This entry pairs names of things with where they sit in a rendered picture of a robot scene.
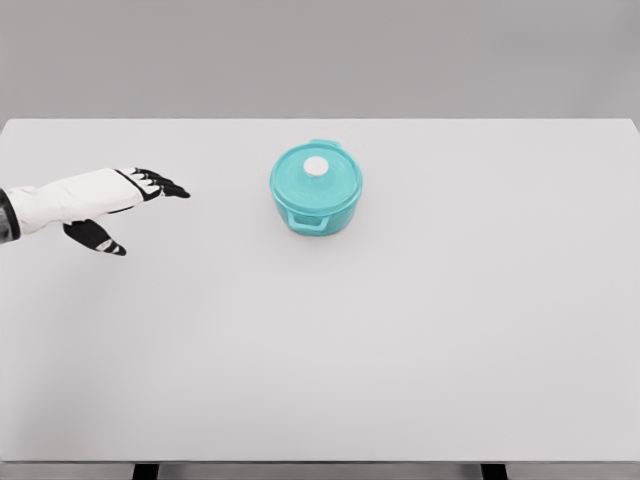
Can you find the teal pot lid white knob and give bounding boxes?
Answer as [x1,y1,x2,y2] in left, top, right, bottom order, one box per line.
[269,141,363,225]

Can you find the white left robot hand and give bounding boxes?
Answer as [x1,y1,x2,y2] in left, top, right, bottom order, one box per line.
[43,167,192,257]

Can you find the teal pot with handles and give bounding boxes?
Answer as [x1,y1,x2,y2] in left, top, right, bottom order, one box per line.
[270,138,364,238]

